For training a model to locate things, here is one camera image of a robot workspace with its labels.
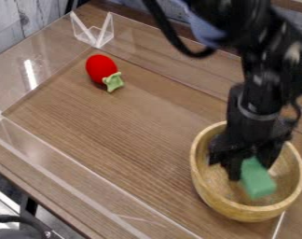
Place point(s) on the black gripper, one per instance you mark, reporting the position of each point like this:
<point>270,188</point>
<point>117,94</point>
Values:
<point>249,136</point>

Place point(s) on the green rectangular block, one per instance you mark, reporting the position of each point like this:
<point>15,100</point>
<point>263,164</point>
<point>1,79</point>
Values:
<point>255,179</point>

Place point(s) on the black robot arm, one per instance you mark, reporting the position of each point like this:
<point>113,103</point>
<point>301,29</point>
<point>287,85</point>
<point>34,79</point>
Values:
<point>269,43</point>

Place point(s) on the brown wooden bowl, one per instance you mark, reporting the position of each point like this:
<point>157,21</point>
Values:
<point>226,196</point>

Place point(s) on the red plush strawberry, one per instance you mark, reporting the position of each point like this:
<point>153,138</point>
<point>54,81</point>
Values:
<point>103,72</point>

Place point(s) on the black table leg bracket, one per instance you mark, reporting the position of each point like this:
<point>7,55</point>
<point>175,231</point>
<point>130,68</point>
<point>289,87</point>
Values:
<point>51,226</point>

